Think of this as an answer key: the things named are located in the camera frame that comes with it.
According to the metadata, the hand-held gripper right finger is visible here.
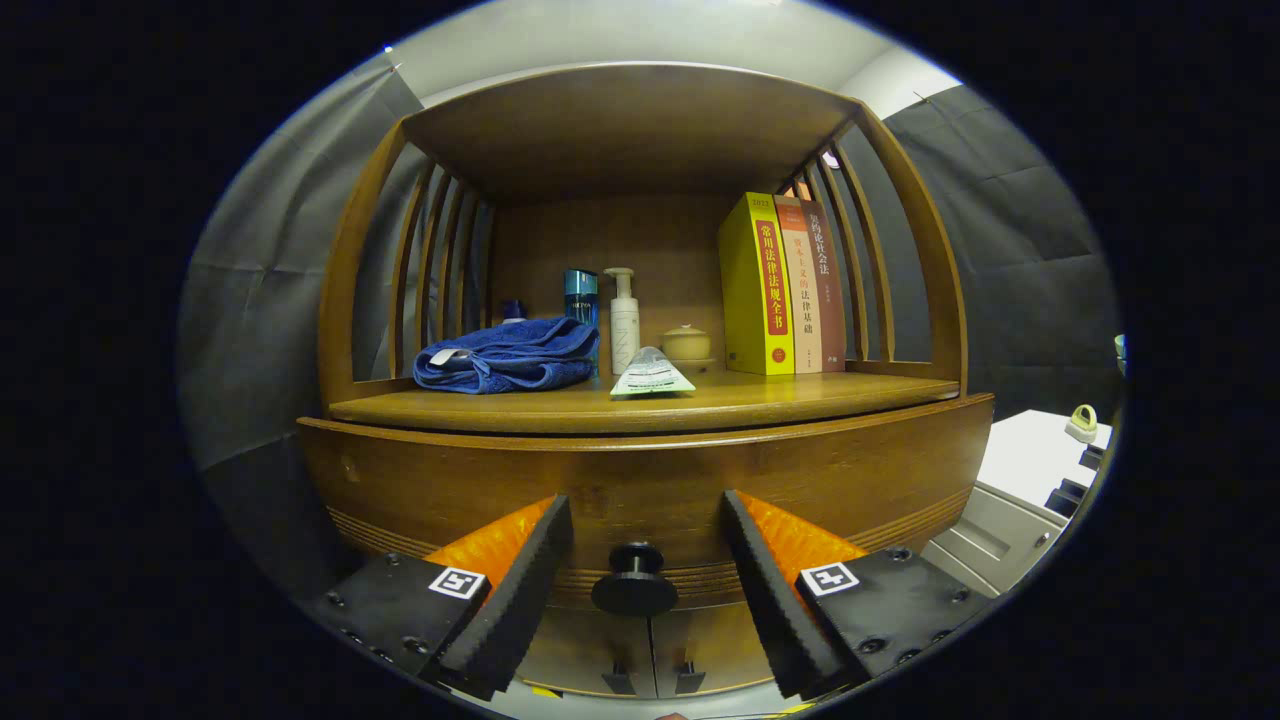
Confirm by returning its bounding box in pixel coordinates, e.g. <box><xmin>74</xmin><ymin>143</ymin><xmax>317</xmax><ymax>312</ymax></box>
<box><xmin>722</xmin><ymin>488</ymin><xmax>991</xmax><ymax>701</ymax></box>

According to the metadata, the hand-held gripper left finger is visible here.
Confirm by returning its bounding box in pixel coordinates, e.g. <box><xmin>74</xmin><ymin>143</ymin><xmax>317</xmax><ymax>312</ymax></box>
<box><xmin>325</xmin><ymin>493</ymin><xmax>575</xmax><ymax>703</ymax></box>

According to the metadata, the black drawer knob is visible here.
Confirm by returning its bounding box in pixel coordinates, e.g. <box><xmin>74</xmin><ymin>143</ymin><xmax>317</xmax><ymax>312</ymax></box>
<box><xmin>591</xmin><ymin>542</ymin><xmax>680</xmax><ymax>618</ymax></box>

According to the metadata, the wooden drawer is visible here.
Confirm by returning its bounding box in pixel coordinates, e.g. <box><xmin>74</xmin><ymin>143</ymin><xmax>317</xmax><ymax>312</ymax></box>
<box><xmin>297</xmin><ymin>393</ymin><xmax>997</xmax><ymax>611</ymax></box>

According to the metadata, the white squeeze tube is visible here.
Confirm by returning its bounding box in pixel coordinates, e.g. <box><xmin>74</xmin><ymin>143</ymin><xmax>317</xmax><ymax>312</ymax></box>
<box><xmin>610</xmin><ymin>346</ymin><xmax>697</xmax><ymax>398</ymax></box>

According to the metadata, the wooden cabinet door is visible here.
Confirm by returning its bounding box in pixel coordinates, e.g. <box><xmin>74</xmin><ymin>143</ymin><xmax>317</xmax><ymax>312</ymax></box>
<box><xmin>515</xmin><ymin>605</ymin><xmax>656</xmax><ymax>699</ymax></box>
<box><xmin>650</xmin><ymin>600</ymin><xmax>786</xmax><ymax>696</ymax></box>

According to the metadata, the wooden countertop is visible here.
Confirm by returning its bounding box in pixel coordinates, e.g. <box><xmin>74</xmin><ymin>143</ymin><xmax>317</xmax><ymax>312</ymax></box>
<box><xmin>328</xmin><ymin>370</ymin><xmax>963</xmax><ymax>436</ymax></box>

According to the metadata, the white side cabinet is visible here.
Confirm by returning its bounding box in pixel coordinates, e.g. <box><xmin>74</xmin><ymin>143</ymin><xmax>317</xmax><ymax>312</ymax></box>
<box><xmin>920</xmin><ymin>409</ymin><xmax>1113</xmax><ymax>599</ymax></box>

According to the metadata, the wooden cabinet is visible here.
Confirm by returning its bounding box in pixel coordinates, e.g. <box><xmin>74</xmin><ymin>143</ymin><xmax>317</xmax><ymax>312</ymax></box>
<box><xmin>297</xmin><ymin>62</ymin><xmax>997</xmax><ymax>701</ymax></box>

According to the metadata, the blue folded towel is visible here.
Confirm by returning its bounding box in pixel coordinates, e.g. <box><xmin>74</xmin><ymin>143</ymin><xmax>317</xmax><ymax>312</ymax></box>
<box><xmin>412</xmin><ymin>317</ymin><xmax>601</xmax><ymax>395</ymax></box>

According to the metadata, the beige lidded tea bowl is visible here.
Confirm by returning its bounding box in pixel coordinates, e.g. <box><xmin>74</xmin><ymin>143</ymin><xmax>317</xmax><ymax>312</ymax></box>
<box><xmin>660</xmin><ymin>323</ymin><xmax>713</xmax><ymax>366</ymax></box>

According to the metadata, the white pump bottle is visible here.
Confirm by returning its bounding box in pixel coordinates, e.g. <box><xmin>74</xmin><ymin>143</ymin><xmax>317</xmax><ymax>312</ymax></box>
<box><xmin>603</xmin><ymin>267</ymin><xmax>641</xmax><ymax>376</ymax></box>

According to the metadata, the beige book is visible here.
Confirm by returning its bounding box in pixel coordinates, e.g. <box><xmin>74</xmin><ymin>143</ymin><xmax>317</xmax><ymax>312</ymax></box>
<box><xmin>773</xmin><ymin>195</ymin><xmax>824</xmax><ymax>375</ymax></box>

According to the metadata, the brown book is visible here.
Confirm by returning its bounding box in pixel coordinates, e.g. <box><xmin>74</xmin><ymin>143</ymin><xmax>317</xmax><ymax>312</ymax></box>
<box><xmin>800</xmin><ymin>198</ymin><xmax>847</xmax><ymax>373</ymax></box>

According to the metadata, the blue glass bottle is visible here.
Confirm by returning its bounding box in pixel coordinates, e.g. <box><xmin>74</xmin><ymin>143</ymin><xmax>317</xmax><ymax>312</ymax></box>
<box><xmin>563</xmin><ymin>268</ymin><xmax>600</xmax><ymax>331</ymax></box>

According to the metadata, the yellow book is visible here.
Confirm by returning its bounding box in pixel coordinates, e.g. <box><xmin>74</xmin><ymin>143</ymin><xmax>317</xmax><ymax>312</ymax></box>
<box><xmin>717</xmin><ymin>192</ymin><xmax>796</xmax><ymax>377</ymax></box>

